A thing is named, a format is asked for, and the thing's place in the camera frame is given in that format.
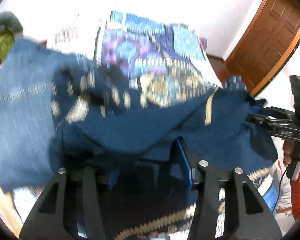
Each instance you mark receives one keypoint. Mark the navy patterned hooded garment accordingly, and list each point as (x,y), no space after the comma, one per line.
(104,124)

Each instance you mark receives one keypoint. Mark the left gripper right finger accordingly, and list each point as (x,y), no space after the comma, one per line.
(179,155)

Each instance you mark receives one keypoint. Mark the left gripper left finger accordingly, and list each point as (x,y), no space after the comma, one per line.
(113,175)

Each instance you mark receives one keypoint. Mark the folded blue jeans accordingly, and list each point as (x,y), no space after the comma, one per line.
(30,77)

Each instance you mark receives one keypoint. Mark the person right hand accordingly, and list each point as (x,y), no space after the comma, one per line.
(288,147)

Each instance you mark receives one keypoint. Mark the patchwork bed quilt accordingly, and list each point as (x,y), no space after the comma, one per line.
(158,60)

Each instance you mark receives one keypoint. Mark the dark grey garment pile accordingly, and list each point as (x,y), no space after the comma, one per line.
(10,21)

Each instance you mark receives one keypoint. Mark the brown wooden door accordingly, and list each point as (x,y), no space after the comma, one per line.
(266,44)

